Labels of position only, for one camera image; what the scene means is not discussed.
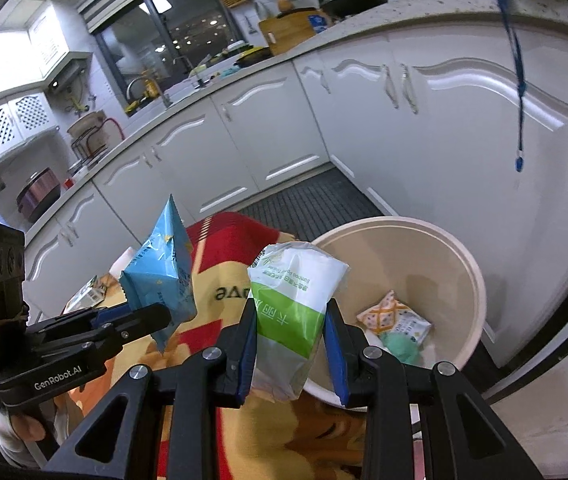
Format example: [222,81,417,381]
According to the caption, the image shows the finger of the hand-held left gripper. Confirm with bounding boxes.
[29,302,172,356]
[61,302,131,323]

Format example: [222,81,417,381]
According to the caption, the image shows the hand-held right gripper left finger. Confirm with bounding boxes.
[41,297,260,480]

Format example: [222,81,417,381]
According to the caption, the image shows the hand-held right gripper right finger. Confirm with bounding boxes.
[324,299,527,480]

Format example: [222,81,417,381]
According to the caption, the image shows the blue wet wipes packet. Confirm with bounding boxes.
[118,194,199,356]

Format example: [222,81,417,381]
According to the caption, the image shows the white green tissue pack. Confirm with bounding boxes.
[246,241,351,402]

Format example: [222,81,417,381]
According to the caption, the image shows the green towel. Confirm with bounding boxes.
[379,332,422,366]

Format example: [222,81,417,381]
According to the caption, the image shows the beige plastic bin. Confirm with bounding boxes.
[294,216,487,413]

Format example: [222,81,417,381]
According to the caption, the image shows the person's left hand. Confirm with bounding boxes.
[9,402,57,448]

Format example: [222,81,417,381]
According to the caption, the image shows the small white green box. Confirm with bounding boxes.
[66,276,110,313]

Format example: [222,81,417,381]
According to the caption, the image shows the orange patterned packet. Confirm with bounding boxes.
[356,291,433,346]

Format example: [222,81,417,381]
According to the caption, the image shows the printed blanket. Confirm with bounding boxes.
[56,211,417,480]

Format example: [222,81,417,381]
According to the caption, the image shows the brown rice cooker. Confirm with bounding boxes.
[16,167,61,223]

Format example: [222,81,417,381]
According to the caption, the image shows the dark ribbed floor mat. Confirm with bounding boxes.
[236,167,385,241]

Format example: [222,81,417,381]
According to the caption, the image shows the beige ceramic pot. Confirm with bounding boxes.
[68,112,115,153]

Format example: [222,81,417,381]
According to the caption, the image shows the white kitchen cabinets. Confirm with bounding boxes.
[0,10,568,376]

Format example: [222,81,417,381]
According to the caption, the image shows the yellow rimmed pan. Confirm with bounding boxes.
[234,46,271,67]

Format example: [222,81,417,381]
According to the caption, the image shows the kitchen window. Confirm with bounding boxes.
[91,0,247,111]

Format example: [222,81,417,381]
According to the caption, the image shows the wooden cutting board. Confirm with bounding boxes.
[258,7,332,57]

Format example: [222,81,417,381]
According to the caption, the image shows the blue white carton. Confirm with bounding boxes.
[309,12,334,36]

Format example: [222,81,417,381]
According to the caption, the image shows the black wok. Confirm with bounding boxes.
[320,0,390,18]

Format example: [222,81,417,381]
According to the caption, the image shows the blue strap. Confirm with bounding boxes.
[493,0,527,173]

